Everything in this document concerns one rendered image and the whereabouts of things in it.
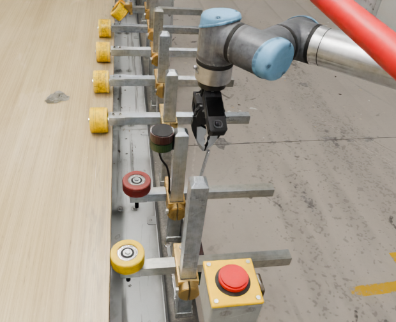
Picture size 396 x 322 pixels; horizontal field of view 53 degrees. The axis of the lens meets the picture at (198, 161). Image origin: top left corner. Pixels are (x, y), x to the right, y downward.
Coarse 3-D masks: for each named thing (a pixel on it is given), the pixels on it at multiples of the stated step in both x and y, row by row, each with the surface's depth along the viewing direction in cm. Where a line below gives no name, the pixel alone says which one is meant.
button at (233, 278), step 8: (232, 264) 54; (224, 272) 53; (232, 272) 53; (240, 272) 53; (224, 280) 52; (232, 280) 52; (240, 280) 52; (224, 288) 52; (232, 288) 52; (240, 288) 52
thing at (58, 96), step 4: (56, 92) 143; (60, 92) 144; (48, 96) 141; (52, 96) 141; (56, 96) 142; (60, 96) 142; (64, 96) 142; (68, 96) 144; (48, 100) 139; (52, 100) 140; (56, 100) 140; (60, 100) 141; (64, 100) 142
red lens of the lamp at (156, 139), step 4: (156, 124) 101; (172, 128) 100; (152, 136) 97; (156, 136) 97; (168, 136) 97; (172, 136) 98; (152, 140) 98; (156, 140) 97; (160, 140) 97; (164, 140) 97; (168, 140) 97; (172, 140) 99; (160, 144) 98; (164, 144) 98
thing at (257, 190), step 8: (240, 184) 122; (248, 184) 123; (256, 184) 123; (264, 184) 124; (272, 184) 124; (152, 192) 116; (160, 192) 117; (184, 192) 117; (208, 192) 119; (216, 192) 119; (224, 192) 120; (232, 192) 120; (240, 192) 121; (248, 192) 121; (256, 192) 122; (264, 192) 122; (272, 192) 123; (136, 200) 116; (144, 200) 116; (152, 200) 117; (160, 200) 118
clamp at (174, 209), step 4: (164, 180) 121; (164, 184) 121; (168, 196) 114; (184, 196) 115; (168, 200) 113; (184, 200) 114; (168, 204) 112; (172, 204) 112; (176, 204) 112; (180, 204) 112; (184, 204) 113; (168, 208) 113; (172, 208) 111; (176, 208) 111; (180, 208) 111; (184, 208) 112; (168, 212) 112; (172, 212) 112; (176, 212) 112; (180, 212) 112; (184, 212) 112; (172, 216) 112; (176, 216) 113; (180, 216) 113; (184, 216) 113
